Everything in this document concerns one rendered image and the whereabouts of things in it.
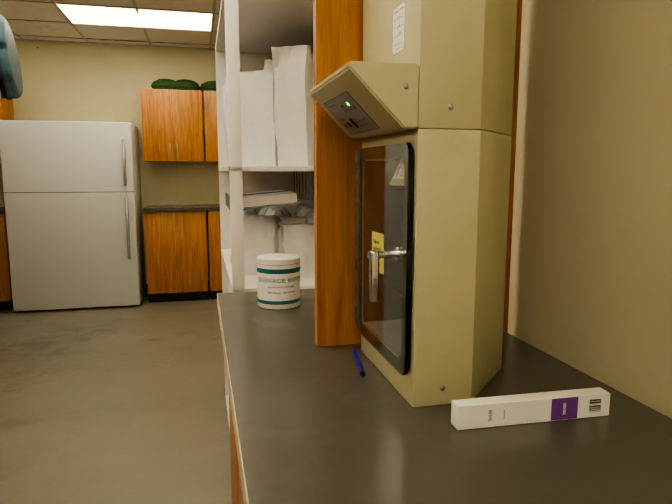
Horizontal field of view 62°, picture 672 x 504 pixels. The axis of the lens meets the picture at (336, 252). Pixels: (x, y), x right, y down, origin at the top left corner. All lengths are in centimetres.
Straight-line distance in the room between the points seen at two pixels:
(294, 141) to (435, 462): 155
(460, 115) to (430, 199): 14
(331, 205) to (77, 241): 477
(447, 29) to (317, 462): 68
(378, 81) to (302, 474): 59
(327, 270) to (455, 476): 62
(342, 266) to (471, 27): 59
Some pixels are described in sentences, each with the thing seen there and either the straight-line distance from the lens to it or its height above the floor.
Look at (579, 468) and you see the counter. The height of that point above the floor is 94.
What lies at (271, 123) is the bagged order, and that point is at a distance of 226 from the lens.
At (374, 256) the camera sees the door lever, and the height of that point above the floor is 120.
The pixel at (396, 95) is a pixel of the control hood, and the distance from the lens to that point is 92.
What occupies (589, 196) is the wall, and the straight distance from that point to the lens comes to 126.
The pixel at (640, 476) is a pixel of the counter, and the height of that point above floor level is 94.
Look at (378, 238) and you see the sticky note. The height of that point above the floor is 121.
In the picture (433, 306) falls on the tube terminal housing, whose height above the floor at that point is 112.
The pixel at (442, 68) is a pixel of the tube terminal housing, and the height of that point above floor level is 150.
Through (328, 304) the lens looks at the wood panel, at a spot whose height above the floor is 104.
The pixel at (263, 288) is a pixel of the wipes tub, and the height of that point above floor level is 100.
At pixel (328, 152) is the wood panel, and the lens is 126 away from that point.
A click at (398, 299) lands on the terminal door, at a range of 98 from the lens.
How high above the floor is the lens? 134
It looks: 8 degrees down
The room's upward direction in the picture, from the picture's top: straight up
